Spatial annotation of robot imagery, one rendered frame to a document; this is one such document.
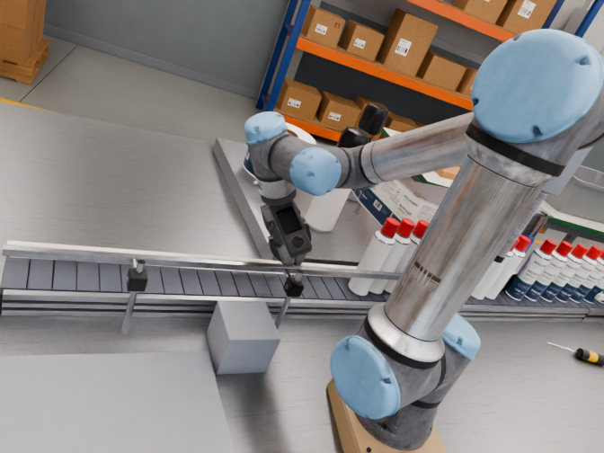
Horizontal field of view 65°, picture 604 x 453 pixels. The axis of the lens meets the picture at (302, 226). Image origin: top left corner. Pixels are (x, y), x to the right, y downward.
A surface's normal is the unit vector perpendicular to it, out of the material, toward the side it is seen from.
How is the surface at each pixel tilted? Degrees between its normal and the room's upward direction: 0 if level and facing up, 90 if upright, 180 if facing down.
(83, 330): 0
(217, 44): 90
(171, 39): 90
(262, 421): 0
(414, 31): 90
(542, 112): 80
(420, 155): 103
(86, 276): 0
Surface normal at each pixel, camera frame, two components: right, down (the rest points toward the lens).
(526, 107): -0.66, -0.07
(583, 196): 0.18, 0.62
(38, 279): 0.35, -0.82
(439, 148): -0.64, 0.38
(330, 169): 0.64, 0.43
